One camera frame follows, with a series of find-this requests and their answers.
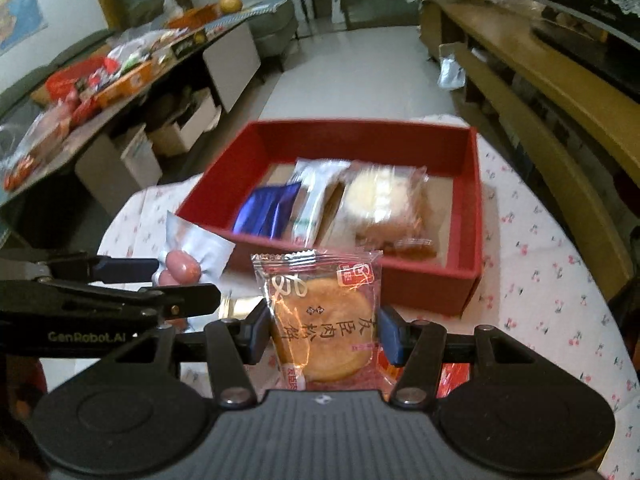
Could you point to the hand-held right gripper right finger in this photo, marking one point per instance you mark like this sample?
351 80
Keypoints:
392 337

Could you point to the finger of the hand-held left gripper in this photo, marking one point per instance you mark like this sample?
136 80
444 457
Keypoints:
127 267
165 297

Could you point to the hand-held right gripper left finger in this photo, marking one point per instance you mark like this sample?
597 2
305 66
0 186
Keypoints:
257 332

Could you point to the gold snack packet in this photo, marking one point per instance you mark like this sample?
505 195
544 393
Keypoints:
240 307

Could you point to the pink sausage packet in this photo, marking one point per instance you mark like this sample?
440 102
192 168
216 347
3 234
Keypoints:
200 245

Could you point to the round pastry packet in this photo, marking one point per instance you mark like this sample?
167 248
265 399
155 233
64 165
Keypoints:
320 320

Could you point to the blue snack packet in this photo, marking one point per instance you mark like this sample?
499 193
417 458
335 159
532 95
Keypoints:
267 210

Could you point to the clear cake packet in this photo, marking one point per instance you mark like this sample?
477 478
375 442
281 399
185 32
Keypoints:
385 205

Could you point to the white snack packet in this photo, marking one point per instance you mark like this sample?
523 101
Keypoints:
315 195

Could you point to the red cardboard box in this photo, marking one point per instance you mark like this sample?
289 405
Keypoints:
460 200

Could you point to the dark top coffee table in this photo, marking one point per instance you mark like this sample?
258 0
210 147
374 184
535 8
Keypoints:
65 150

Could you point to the white open cardboard box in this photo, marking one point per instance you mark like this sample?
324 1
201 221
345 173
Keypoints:
190 125

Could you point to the cherry print tablecloth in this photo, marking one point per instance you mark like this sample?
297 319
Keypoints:
540 285

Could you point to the orange flat box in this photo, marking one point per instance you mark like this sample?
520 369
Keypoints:
125 82

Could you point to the red plastic bag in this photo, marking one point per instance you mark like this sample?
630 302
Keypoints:
75 77

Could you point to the dark printed box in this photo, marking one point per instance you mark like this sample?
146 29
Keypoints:
190 42

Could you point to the orange basket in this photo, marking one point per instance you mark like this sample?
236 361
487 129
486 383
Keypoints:
195 16

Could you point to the silver foil bag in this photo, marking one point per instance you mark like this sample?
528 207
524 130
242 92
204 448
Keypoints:
452 67

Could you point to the grey sofa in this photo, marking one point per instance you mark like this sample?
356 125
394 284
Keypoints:
272 25

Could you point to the yellow round fruit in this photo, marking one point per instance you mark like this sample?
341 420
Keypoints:
230 2

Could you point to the wooden tv cabinet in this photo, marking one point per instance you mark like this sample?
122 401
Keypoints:
550 100

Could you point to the black television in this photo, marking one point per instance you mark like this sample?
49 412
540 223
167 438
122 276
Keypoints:
590 40

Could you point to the wall map poster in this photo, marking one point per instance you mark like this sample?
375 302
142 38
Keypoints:
20 15

